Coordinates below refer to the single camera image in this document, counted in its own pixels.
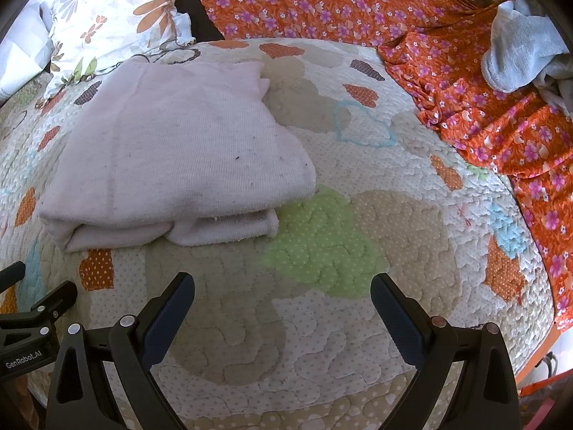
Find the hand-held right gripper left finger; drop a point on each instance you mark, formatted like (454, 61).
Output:
(172, 313)

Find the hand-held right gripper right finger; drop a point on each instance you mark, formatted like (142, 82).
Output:
(398, 318)

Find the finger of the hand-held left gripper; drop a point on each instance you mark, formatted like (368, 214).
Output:
(56, 300)
(11, 277)

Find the pale pink cloth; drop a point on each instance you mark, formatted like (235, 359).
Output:
(179, 156)

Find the quilted patchwork bedspread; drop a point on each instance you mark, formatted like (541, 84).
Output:
(313, 345)

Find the orange floral cloth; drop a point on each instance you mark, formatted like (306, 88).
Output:
(506, 134)

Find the white floral pillow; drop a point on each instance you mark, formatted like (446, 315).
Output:
(112, 18)

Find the white towel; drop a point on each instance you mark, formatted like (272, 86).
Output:
(519, 49)

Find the orange floral pillow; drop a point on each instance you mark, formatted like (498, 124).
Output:
(331, 0)

